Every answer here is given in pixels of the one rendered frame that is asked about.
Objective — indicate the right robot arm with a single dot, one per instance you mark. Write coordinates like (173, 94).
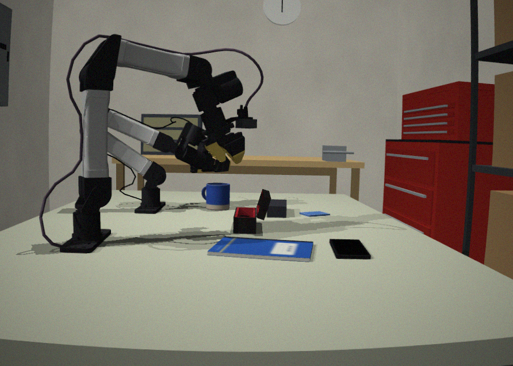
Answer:
(95, 185)

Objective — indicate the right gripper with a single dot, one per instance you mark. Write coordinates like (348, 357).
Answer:
(218, 143)

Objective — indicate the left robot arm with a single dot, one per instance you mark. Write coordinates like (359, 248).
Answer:
(153, 173)

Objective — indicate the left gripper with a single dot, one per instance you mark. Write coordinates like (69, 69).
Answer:
(205, 163)

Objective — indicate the blue notebook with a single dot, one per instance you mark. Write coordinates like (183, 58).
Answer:
(269, 249)

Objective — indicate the blue ceramic mug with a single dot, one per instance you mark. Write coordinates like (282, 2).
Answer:
(217, 196)

